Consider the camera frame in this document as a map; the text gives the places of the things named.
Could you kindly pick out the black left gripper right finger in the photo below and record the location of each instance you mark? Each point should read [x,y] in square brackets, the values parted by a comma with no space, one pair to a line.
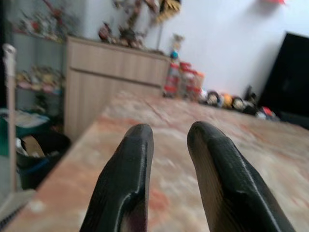
[231,178]

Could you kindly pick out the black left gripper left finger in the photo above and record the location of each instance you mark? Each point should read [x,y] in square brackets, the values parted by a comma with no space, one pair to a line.
[125,178]

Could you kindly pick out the row of plush toys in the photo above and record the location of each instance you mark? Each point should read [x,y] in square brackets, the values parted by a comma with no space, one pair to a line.
[231,100]

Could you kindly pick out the black waste bin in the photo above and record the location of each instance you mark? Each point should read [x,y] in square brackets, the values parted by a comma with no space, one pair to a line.
[39,157]

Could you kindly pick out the orange lidded clear jar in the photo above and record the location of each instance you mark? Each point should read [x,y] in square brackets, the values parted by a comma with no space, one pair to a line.
[196,83]

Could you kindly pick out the light wooden sideboard cabinet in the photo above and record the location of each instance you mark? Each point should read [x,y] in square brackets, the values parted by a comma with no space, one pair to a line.
[113,75]

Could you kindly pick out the red lidded clear jar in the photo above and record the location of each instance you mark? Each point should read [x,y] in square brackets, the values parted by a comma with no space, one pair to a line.
[185,81]

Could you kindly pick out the red white snack jar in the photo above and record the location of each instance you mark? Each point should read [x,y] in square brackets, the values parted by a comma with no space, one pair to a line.
[171,79]

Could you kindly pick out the black television screen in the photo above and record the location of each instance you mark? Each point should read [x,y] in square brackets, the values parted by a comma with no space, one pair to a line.
[285,75]

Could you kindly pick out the green storage box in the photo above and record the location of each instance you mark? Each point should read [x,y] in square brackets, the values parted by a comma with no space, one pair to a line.
[14,130]

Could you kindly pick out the beige pole with white top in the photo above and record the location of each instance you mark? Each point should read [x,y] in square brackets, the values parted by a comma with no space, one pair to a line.
[10,116]

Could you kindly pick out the small colourful toy figure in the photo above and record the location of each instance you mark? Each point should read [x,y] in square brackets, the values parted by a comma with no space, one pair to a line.
[176,47]

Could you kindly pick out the grey shelf with trinkets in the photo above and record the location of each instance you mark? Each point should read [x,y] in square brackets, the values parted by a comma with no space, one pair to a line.
[38,60]

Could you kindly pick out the figurine display on cabinet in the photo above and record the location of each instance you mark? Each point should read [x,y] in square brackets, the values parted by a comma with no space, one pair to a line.
[135,21]

